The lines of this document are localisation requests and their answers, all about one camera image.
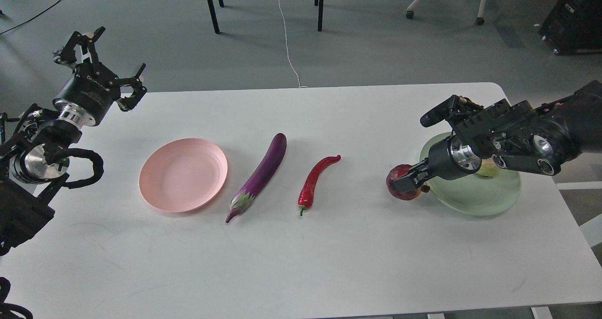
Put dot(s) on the red pomegranate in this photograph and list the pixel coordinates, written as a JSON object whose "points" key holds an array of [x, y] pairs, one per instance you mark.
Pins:
{"points": [[397, 172]]}

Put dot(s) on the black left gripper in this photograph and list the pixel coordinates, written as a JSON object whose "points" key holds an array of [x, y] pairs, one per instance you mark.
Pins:
{"points": [[84, 91]]}

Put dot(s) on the light green plate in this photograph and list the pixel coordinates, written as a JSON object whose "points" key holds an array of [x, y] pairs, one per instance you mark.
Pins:
{"points": [[477, 195]]}

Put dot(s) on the red chili pepper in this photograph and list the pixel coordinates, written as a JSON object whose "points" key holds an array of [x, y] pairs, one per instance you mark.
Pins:
{"points": [[306, 195]]}

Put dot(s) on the black equipment box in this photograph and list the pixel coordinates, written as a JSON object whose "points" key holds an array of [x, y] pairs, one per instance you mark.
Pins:
{"points": [[574, 27]]}

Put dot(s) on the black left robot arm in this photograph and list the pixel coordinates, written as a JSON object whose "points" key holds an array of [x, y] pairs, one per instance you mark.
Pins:
{"points": [[37, 153]]}

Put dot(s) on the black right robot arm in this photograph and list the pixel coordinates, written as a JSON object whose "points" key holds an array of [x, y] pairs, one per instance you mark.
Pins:
{"points": [[516, 137]]}

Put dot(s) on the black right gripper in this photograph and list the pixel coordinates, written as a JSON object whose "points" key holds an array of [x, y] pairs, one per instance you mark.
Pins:
{"points": [[440, 163]]}

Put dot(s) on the purple eggplant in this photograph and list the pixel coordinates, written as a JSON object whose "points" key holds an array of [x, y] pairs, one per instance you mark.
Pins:
{"points": [[261, 176]]}

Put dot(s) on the pink plate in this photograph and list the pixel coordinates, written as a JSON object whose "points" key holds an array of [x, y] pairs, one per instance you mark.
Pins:
{"points": [[183, 175]]}

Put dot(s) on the black table leg left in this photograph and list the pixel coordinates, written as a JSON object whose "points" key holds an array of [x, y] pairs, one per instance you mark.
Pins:
{"points": [[213, 15]]}

